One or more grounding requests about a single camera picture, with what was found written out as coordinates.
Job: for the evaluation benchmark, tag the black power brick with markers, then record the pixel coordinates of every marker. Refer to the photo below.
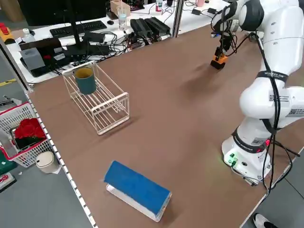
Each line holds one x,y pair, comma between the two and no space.
140,25
158,25

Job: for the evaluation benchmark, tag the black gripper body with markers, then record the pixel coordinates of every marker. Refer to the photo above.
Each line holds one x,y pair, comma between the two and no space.
225,41

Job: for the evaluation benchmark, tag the aluminium post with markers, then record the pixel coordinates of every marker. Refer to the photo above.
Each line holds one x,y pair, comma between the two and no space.
177,21

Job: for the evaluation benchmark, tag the pink cup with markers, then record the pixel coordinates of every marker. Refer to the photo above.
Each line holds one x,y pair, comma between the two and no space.
200,2

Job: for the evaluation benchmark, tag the dark teal cylinder cup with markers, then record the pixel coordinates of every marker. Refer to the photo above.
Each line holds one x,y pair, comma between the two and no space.
86,85

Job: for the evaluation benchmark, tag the brown cardboard box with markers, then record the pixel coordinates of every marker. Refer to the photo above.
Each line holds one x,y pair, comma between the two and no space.
116,8

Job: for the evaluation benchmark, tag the dark green crate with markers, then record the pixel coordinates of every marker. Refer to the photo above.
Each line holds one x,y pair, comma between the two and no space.
6,166

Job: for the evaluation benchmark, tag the black power adapter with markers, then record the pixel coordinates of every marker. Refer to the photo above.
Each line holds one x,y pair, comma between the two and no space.
197,12
211,10

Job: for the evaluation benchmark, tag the small white bin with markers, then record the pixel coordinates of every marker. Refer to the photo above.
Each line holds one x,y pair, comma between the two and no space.
46,162

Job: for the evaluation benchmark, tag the red roses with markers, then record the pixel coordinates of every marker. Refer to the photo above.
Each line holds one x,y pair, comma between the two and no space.
28,129

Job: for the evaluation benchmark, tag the black rectangular device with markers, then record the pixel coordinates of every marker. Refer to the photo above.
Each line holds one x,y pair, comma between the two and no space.
40,44

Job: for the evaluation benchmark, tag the person's shoe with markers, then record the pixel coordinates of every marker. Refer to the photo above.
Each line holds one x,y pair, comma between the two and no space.
260,219

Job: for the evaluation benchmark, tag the black flower box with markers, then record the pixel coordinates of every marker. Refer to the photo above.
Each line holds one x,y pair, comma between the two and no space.
26,143

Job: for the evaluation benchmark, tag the yellow emergency stop box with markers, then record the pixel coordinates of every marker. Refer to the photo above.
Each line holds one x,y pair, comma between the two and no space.
6,35

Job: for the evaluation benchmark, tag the blue cloth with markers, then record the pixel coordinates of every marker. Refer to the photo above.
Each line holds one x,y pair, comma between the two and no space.
135,185

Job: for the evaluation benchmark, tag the black keyboard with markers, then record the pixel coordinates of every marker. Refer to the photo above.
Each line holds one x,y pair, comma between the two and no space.
95,25

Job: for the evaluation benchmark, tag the grey box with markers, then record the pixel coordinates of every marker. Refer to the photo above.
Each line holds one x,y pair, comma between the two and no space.
33,59

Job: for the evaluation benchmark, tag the black button box base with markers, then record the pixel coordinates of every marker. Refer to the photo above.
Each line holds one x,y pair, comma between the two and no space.
215,66

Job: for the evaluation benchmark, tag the black computer monitor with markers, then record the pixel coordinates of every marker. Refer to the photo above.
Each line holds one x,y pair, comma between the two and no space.
59,9

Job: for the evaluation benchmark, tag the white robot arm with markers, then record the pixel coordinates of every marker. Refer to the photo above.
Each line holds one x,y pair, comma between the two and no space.
280,47

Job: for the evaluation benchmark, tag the white shopping basket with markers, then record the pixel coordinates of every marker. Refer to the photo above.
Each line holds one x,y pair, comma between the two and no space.
31,154

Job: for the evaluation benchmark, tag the clear water bottle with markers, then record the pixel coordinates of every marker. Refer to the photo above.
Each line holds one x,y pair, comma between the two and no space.
28,36
122,22

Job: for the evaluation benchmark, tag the black mouse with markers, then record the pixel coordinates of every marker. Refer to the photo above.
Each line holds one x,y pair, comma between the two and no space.
110,22

